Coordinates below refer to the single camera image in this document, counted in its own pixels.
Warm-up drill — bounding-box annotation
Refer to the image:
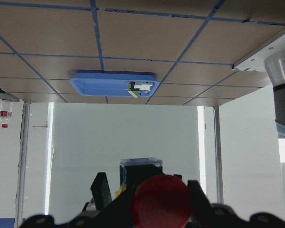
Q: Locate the green yellow terminal block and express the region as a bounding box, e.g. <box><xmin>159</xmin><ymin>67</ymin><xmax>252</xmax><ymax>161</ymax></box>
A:
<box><xmin>127</xmin><ymin>82</ymin><xmax>142</xmax><ymax>98</ymax></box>

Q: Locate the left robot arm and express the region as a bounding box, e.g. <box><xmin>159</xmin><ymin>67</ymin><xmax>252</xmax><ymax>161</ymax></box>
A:
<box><xmin>91</xmin><ymin>83</ymin><xmax>285</xmax><ymax>216</ymax></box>

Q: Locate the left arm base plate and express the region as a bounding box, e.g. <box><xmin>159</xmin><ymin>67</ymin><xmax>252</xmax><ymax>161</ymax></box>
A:
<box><xmin>232</xmin><ymin>29</ymin><xmax>285</xmax><ymax>72</ymax></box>

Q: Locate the blue plastic tray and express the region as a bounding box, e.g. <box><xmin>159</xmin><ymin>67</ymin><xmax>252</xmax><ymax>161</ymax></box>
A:
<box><xmin>69</xmin><ymin>72</ymin><xmax>160</xmax><ymax>97</ymax></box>

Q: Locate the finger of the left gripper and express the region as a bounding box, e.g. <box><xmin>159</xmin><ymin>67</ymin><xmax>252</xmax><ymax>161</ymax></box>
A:
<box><xmin>90</xmin><ymin>172</ymin><xmax>112</xmax><ymax>210</ymax></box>

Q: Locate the white circuit breaker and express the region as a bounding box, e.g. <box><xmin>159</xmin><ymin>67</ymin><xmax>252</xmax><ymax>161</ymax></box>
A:
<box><xmin>133</xmin><ymin>82</ymin><xmax>153</xmax><ymax>91</ymax></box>

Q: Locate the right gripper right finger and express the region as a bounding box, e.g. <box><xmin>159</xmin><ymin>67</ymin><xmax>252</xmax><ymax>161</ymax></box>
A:
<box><xmin>187</xmin><ymin>180</ymin><xmax>285</xmax><ymax>228</ymax></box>

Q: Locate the plastic water bottle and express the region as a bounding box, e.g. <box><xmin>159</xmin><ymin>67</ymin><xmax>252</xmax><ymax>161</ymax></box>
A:
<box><xmin>0</xmin><ymin>100</ymin><xmax>13</xmax><ymax>128</ymax></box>

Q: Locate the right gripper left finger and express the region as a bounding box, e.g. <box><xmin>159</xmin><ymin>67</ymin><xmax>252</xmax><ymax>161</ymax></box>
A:
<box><xmin>20</xmin><ymin>186</ymin><xmax>136</xmax><ymax>228</ymax></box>

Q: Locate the red emergency stop button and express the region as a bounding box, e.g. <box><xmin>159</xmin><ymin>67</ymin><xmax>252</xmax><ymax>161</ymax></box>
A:
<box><xmin>114</xmin><ymin>157</ymin><xmax>192</xmax><ymax>228</ymax></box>

